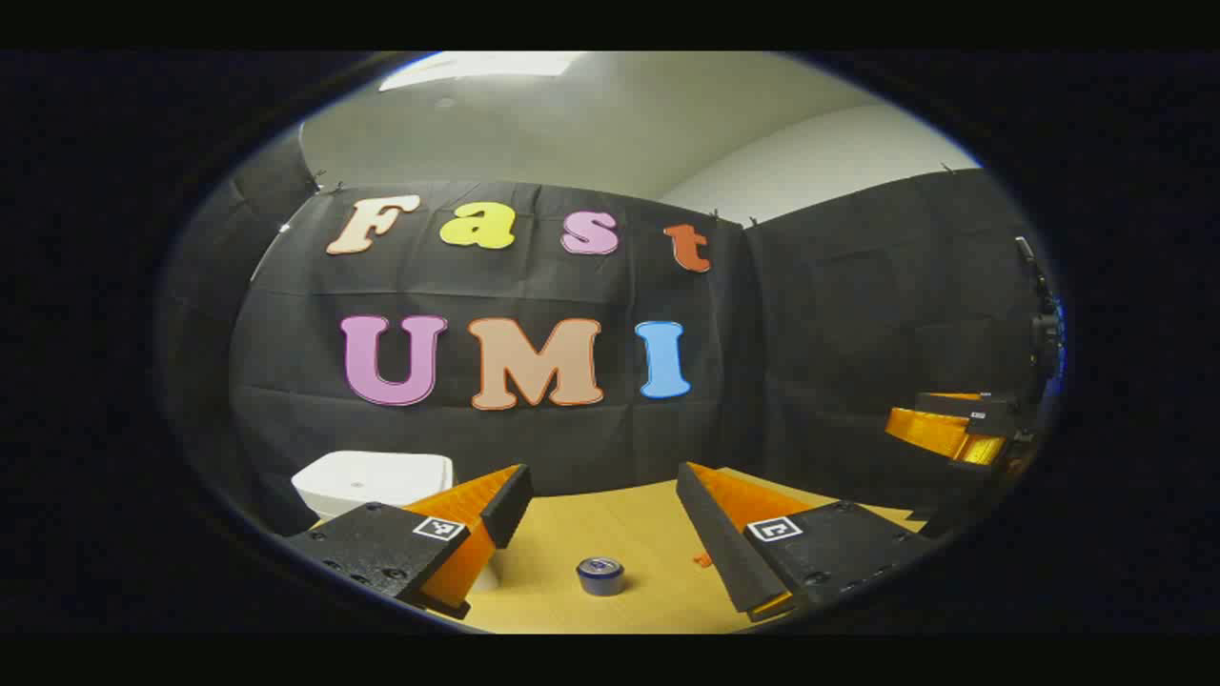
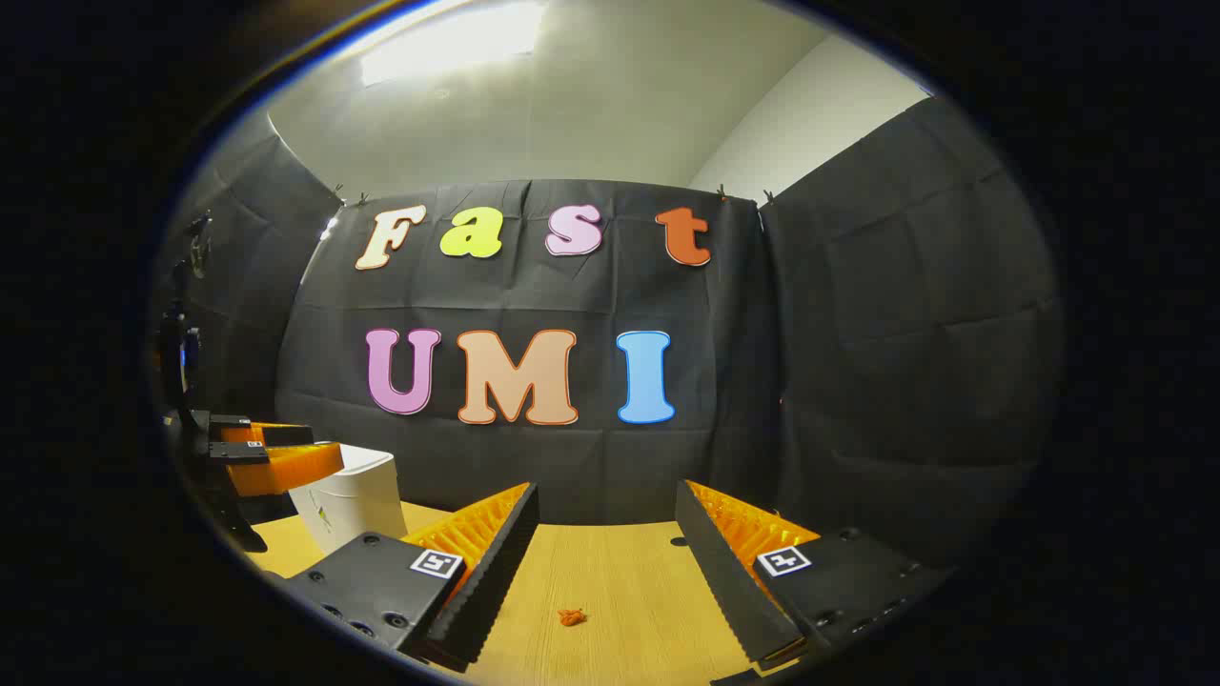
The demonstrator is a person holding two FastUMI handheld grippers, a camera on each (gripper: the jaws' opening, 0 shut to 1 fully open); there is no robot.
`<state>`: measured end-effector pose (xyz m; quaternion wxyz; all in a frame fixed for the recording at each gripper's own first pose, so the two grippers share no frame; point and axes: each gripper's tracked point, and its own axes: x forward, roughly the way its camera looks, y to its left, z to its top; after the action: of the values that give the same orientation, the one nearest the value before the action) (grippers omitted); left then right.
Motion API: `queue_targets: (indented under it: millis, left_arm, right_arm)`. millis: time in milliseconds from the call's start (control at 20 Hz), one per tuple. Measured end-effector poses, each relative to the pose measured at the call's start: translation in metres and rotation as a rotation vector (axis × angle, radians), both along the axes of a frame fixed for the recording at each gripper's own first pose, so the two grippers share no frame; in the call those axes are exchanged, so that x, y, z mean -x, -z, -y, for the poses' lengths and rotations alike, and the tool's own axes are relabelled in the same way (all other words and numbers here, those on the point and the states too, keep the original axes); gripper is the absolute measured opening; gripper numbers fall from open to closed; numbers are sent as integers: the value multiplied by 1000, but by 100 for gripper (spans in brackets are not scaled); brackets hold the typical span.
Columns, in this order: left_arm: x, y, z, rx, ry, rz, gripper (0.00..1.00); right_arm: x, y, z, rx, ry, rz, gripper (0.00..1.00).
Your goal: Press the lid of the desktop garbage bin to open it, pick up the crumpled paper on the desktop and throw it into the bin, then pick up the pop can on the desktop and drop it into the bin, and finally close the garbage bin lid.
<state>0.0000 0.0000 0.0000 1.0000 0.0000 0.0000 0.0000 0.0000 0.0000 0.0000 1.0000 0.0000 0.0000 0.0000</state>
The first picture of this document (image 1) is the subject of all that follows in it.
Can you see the blue pop can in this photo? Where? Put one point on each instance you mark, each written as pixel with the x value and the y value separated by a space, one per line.
pixel 599 575

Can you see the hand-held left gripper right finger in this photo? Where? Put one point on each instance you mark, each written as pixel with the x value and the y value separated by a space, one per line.
pixel 715 543

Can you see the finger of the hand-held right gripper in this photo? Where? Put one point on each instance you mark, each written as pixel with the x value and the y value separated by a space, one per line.
pixel 944 433

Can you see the wooden desktop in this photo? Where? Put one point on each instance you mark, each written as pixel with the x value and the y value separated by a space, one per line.
pixel 610 519

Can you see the white desktop garbage bin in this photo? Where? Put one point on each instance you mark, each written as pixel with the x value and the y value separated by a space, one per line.
pixel 372 476

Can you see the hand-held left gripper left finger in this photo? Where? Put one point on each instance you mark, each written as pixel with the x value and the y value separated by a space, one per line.
pixel 510 500

